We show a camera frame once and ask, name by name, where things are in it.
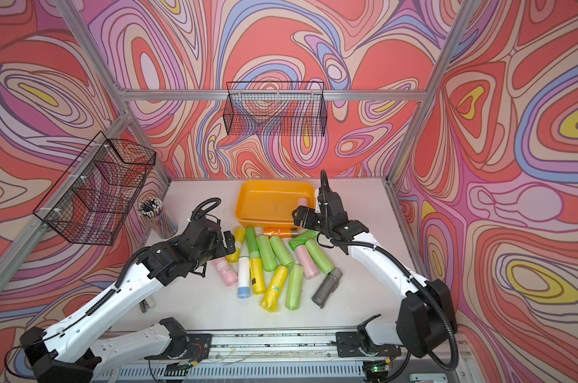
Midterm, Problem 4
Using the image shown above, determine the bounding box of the light green roll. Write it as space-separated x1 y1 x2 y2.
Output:
270 236 295 269
256 235 278 272
305 239 335 274
285 265 304 311

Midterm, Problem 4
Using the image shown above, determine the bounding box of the grey trash bag roll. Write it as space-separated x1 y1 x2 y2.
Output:
311 268 343 309

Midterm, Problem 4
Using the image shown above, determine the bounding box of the orange plastic storage box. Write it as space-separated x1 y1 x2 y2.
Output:
235 180 315 228

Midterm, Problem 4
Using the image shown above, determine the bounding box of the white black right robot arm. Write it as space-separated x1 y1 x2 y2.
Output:
292 178 460 371

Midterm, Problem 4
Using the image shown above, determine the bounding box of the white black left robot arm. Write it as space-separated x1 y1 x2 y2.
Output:
19 218 235 382

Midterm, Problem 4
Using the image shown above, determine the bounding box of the green roll with label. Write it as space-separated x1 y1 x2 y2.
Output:
288 230 319 251

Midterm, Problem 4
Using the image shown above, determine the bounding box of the yellow trash bag roll upper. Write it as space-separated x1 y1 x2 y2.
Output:
226 227 246 263

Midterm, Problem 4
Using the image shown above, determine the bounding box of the white blue trash bag roll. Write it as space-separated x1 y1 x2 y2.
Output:
237 257 251 299

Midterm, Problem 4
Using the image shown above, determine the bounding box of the green yellow trash bag roll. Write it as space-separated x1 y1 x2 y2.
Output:
246 228 266 295

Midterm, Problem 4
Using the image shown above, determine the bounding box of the yellow trash bag roll lower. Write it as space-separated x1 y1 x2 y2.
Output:
260 266 288 313

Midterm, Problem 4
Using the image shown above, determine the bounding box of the cup of pens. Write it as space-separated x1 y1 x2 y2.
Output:
137 197 177 239

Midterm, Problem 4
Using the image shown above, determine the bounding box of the black wire basket left wall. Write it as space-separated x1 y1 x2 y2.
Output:
33 132 157 246

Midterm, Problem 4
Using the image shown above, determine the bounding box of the black wire basket wall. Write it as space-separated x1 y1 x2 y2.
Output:
33 132 157 246
223 80 328 137

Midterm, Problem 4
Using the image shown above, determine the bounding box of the black wire basket back wall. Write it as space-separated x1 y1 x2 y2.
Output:
223 80 328 137

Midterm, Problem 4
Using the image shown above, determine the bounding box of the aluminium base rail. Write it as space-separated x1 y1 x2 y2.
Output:
90 324 407 373

